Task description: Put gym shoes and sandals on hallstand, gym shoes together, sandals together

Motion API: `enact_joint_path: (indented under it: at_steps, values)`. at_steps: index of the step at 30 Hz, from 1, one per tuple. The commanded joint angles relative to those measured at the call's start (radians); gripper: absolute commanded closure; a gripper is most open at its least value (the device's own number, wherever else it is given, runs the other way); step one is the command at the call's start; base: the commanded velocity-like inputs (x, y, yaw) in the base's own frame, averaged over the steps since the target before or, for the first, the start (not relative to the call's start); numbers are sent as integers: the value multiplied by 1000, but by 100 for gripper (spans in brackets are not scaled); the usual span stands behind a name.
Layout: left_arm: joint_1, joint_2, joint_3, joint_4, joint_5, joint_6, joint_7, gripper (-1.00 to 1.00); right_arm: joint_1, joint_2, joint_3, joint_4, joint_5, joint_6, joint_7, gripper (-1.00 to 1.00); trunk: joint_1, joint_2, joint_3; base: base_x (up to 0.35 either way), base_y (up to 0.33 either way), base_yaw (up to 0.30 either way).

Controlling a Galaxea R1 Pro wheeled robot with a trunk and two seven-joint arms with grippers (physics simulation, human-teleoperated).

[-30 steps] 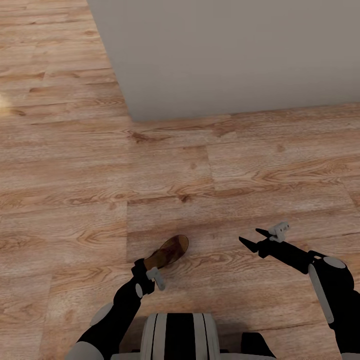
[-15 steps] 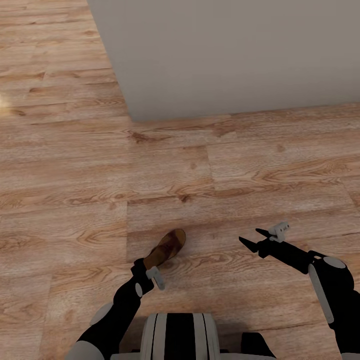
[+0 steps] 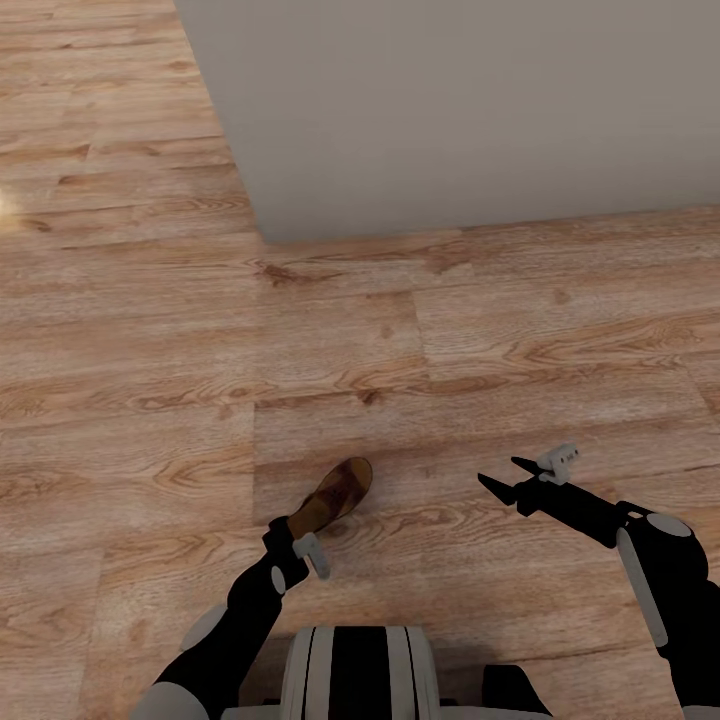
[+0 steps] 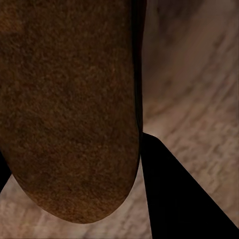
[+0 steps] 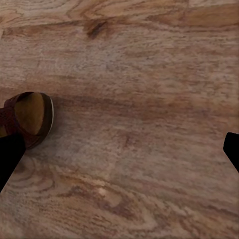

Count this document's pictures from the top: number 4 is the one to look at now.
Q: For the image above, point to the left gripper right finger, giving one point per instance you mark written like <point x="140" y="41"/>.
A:
<point x="179" y="208"/>

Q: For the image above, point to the sandal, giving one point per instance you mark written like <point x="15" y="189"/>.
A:
<point x="71" y="117"/>

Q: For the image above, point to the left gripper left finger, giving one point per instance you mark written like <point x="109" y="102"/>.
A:
<point x="5" y="172"/>

